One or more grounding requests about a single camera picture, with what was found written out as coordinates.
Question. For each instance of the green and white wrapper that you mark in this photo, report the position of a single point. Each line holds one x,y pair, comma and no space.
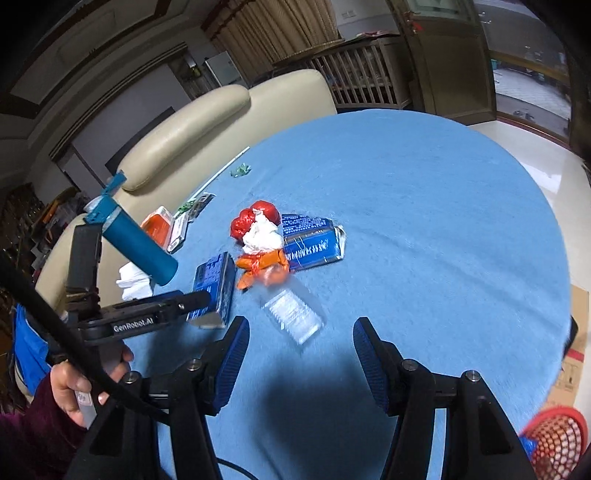
196,205

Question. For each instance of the person's left hand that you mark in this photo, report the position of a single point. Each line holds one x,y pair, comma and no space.
69,383

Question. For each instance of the teal water bottle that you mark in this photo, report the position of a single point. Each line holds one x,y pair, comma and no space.
138,244

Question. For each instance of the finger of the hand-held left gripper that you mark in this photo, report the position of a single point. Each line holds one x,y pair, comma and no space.
180,302

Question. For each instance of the folded white tissue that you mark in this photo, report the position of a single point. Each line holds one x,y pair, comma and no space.
134,284

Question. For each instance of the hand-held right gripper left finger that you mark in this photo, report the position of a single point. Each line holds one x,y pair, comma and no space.
233,360

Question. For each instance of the large blue foil packet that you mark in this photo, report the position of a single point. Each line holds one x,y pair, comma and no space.
309,244

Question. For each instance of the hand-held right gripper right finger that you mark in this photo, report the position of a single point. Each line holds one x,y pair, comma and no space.
369,364

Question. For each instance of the green candy wrapper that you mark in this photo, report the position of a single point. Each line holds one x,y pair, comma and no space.
240,170

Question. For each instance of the wooden glass door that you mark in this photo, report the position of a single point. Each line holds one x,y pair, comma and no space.
443,69

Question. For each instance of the blue tablecloth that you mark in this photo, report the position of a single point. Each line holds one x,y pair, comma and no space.
415,207

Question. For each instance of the clear plastic package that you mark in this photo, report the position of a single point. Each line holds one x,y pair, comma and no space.
293,316

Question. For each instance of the orange flower-print packet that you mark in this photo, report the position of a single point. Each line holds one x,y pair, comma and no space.
258,263

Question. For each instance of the person's left forearm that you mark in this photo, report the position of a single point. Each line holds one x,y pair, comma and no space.
32,438

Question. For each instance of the small blue packet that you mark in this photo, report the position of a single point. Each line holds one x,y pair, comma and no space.
214,281

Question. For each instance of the cardboard box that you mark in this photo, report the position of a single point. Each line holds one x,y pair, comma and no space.
575,364

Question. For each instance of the orange box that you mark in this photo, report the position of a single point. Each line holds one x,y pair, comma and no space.
159,226

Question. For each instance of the white tissue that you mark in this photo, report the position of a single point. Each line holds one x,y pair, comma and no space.
263,237
134,284

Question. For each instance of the cluttered shelf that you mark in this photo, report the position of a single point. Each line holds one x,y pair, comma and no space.
27,217

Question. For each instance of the red plastic bag ball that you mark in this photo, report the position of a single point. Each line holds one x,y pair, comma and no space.
265,210

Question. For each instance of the cream leather sofa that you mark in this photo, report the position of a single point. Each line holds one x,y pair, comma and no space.
194,138

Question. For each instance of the tan curtain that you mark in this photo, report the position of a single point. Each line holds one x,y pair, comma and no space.
281,32

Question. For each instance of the blue plastic bag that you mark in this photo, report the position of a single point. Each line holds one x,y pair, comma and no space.
528,446

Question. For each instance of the red plastic basket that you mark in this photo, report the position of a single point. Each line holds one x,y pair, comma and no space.
561,436

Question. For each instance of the wooden crib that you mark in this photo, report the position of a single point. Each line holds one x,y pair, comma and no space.
360,74

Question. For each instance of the white appliance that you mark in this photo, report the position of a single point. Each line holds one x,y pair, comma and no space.
226,69

